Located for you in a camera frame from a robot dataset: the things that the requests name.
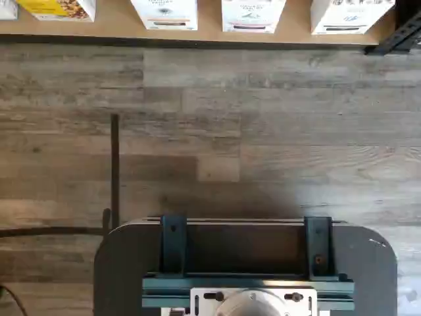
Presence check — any teal aluminium rail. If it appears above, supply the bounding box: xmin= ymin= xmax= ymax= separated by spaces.
xmin=141 ymin=271 xmax=356 ymax=316

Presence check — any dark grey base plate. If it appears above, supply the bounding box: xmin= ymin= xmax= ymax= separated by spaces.
xmin=93 ymin=215 xmax=399 ymax=316

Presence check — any black floor tape strip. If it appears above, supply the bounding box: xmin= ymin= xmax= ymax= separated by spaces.
xmin=111 ymin=113 xmax=120 ymax=231

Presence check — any purely elizabeth yellow granola box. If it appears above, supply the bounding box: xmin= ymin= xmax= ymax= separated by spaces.
xmin=15 ymin=0 xmax=97 ymax=24

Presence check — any white box blue strip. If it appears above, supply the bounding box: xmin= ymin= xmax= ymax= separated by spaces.
xmin=310 ymin=0 xmax=397 ymax=36

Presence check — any black metal shelf rack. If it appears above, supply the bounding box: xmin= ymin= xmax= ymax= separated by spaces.
xmin=0 ymin=0 xmax=421 ymax=57

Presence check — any white box pink strip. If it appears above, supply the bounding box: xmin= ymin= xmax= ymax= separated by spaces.
xmin=221 ymin=0 xmax=287 ymax=34

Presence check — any teal metal bracket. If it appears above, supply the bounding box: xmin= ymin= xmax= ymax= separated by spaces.
xmin=159 ymin=215 xmax=188 ymax=276
xmin=303 ymin=215 xmax=334 ymax=278

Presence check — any white box yellow strip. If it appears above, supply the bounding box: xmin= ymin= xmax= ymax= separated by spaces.
xmin=130 ymin=0 xmax=199 ymax=32

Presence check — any white mounting plate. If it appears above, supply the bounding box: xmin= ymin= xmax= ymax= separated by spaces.
xmin=190 ymin=286 xmax=318 ymax=316

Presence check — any thin black floor cable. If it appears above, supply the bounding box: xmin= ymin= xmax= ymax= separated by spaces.
xmin=0 ymin=284 xmax=28 ymax=316

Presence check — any wooden shelf board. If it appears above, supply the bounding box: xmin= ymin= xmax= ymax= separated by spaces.
xmin=0 ymin=0 xmax=399 ymax=45

